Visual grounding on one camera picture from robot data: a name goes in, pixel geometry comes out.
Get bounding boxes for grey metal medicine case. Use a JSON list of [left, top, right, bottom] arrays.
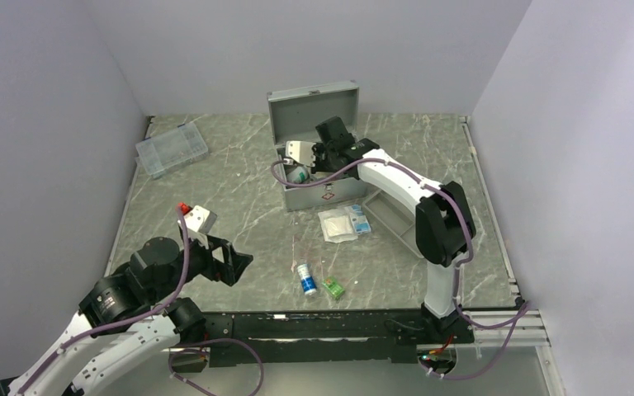
[[267, 80, 367, 211]]

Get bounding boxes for clear plastic compartment box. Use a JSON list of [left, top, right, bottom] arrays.
[[135, 123, 210, 179]]

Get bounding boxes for grey plastic divider tray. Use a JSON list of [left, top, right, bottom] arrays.
[[362, 190, 423, 259]]

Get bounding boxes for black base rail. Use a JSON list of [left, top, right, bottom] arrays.
[[204, 308, 475, 367]]

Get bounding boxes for small green box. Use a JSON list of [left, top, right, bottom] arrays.
[[322, 276, 345, 300]]

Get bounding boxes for blue white wipe packets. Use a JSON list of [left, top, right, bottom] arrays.
[[345, 204, 371, 235]]

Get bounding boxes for white gauze bag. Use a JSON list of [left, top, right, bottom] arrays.
[[318, 208, 357, 243]]

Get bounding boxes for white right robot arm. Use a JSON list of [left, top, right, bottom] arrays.
[[314, 116, 476, 342]]

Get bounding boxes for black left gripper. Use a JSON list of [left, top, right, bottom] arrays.
[[150, 230, 253, 302]]

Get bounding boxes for white blue spray bottle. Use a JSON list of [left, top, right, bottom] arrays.
[[296, 262, 317, 296]]

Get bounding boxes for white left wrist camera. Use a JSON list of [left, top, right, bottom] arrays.
[[177, 202, 217, 248]]

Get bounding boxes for white bottle green label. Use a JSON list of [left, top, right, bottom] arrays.
[[286, 166, 310, 184]]

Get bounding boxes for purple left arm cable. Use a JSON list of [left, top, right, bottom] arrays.
[[16, 210, 265, 396]]

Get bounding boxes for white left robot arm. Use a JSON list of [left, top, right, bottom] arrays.
[[0, 237, 253, 395]]

